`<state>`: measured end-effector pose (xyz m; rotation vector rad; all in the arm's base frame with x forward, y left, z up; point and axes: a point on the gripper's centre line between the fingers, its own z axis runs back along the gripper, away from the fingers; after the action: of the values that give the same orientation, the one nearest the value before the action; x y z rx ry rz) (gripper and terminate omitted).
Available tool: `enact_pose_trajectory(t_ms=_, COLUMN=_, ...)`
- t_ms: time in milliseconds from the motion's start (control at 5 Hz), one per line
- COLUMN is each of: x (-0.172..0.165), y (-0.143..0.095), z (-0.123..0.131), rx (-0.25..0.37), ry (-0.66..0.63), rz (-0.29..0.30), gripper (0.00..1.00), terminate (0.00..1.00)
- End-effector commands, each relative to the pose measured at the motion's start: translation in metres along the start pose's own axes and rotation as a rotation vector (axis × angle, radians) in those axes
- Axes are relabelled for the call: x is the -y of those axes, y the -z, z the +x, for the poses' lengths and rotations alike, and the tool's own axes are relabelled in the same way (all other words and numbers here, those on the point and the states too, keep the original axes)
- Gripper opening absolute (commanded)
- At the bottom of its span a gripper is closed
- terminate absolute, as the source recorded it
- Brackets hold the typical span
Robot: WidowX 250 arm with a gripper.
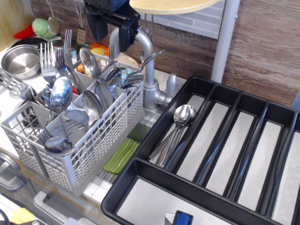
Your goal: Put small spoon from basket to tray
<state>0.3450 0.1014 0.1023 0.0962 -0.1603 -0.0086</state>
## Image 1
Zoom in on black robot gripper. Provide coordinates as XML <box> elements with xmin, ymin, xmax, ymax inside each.
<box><xmin>84</xmin><ymin>0</ymin><xmax>140</xmax><ymax>52</ymax></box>

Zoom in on large spoon middle compartment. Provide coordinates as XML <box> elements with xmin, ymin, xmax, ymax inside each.
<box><xmin>82</xmin><ymin>90</ymin><xmax>103</xmax><ymax>124</ymax></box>

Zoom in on silver kitchen faucet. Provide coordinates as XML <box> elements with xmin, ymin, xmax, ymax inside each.
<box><xmin>109</xmin><ymin>27</ymin><xmax>178</xmax><ymax>109</ymax></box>

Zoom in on stacked small spoons in tray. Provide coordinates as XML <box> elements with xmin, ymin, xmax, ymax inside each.
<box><xmin>149</xmin><ymin>105</ymin><xmax>197</xmax><ymax>166</ymax></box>

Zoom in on forks right compartment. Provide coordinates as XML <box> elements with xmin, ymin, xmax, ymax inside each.
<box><xmin>121</xmin><ymin>49</ymin><xmax>165</xmax><ymax>93</ymax></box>

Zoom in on large spoon left compartment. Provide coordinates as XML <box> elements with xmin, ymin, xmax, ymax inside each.
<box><xmin>50</xmin><ymin>77</ymin><xmax>73</xmax><ymax>114</ymax></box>

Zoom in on large spoon front of basket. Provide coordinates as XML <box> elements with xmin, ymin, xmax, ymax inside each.
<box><xmin>44</xmin><ymin>137</ymin><xmax>73</xmax><ymax>154</ymax></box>

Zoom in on stainless steel bowl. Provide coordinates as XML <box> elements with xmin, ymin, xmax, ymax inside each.
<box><xmin>1</xmin><ymin>45</ymin><xmax>40</xmax><ymax>80</ymax></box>

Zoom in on steel fork left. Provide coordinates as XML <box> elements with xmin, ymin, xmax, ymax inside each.
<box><xmin>39</xmin><ymin>42</ymin><xmax>56</xmax><ymax>87</ymax></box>

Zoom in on small steel spoon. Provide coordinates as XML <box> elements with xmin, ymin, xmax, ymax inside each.
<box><xmin>106</xmin><ymin>67</ymin><xmax>122</xmax><ymax>92</ymax></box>

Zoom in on fork front compartment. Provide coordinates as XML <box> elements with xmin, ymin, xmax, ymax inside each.
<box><xmin>39</xmin><ymin>119</ymin><xmax>88</xmax><ymax>144</ymax></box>

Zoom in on blue object at bottom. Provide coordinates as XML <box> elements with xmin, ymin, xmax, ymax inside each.
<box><xmin>173</xmin><ymin>210</ymin><xmax>194</xmax><ymax>225</ymax></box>

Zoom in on tall steel fork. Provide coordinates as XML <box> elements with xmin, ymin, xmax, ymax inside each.
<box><xmin>63</xmin><ymin>29</ymin><xmax>81</xmax><ymax>95</ymax></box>

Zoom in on hanging round skimmer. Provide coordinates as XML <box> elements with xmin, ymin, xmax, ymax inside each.
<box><xmin>46</xmin><ymin>0</ymin><xmax>59</xmax><ymax>36</ymax></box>

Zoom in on hanging wooden spatula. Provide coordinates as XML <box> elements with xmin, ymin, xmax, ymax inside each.
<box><xmin>74</xmin><ymin>0</ymin><xmax>86</xmax><ymax>45</ymax></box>

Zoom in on large spoon compartment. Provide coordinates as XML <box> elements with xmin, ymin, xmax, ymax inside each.
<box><xmin>50</xmin><ymin>77</ymin><xmax>73</xmax><ymax>114</ymax></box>
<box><xmin>82</xmin><ymin>90</ymin><xmax>103</xmax><ymax>124</ymax></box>

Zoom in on fork lying far left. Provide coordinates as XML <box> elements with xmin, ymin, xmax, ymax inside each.
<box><xmin>0</xmin><ymin>68</ymin><xmax>38</xmax><ymax>101</ymax></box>

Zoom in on light wooden shelf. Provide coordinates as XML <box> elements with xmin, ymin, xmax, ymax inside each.
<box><xmin>129</xmin><ymin>0</ymin><xmax>219</xmax><ymax>15</ymax></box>

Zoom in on black cutlery tray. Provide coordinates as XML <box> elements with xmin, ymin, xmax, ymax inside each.
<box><xmin>101</xmin><ymin>77</ymin><xmax>300</xmax><ymax>225</ymax></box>

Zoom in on tall spoon back compartment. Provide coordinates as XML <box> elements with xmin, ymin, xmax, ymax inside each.
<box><xmin>80</xmin><ymin>48</ymin><xmax>101</xmax><ymax>79</ymax></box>

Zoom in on white shelf post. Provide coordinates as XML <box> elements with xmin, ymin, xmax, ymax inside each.
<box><xmin>210</xmin><ymin>0</ymin><xmax>240</xmax><ymax>83</ymax></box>

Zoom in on grey plastic cutlery basket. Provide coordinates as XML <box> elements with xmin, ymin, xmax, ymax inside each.
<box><xmin>0</xmin><ymin>52</ymin><xmax>145</xmax><ymax>198</ymax></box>

